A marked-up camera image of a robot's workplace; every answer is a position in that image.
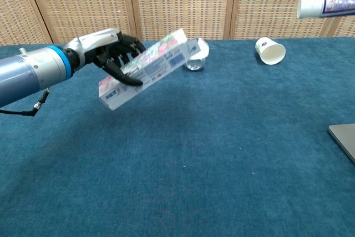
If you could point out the white paper cup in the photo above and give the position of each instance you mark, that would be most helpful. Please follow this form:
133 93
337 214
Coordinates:
270 51

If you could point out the woven rattan screen panel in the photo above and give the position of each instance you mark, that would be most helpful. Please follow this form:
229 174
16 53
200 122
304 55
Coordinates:
83 6
183 4
14 12
277 4
348 27

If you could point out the blue velvet tablecloth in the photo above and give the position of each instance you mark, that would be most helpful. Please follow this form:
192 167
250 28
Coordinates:
177 165

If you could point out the floral white toothpaste box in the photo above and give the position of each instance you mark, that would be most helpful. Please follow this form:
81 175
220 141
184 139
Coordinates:
155 62

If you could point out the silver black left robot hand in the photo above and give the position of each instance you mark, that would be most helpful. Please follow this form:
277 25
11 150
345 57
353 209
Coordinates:
94 42

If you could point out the purple white toothpaste tube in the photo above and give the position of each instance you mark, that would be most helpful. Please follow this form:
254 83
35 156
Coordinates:
324 5

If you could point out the grey laptop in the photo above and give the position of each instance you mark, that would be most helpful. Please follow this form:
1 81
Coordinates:
345 140

